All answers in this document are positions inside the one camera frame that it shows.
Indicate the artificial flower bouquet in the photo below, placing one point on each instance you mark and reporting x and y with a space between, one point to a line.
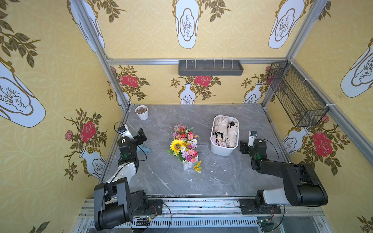
184 147

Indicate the grey wall shelf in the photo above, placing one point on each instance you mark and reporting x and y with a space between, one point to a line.
210 67

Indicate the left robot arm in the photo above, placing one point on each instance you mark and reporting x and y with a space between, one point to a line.
114 203

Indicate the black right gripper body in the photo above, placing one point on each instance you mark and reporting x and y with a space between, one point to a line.
245 147

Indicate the cream umbrella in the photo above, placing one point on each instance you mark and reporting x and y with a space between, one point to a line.
232 133

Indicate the white pot with pebbles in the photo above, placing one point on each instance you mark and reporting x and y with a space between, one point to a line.
142 112

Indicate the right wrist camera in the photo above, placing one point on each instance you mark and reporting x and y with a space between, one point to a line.
252 137

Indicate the light pink umbrella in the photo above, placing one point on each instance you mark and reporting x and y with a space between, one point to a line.
217 139

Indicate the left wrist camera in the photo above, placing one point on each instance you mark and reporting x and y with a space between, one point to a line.
124 131

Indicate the tan umbrella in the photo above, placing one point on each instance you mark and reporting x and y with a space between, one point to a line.
220 125

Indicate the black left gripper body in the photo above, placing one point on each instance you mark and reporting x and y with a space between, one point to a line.
139 137

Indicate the white plastic storage box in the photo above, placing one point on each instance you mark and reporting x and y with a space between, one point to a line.
222 151

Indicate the black wire mesh basket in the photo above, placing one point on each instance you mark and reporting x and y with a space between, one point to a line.
304 107

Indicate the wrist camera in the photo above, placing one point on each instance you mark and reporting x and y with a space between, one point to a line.
124 131
252 137

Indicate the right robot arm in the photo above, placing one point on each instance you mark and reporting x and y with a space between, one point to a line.
301 185

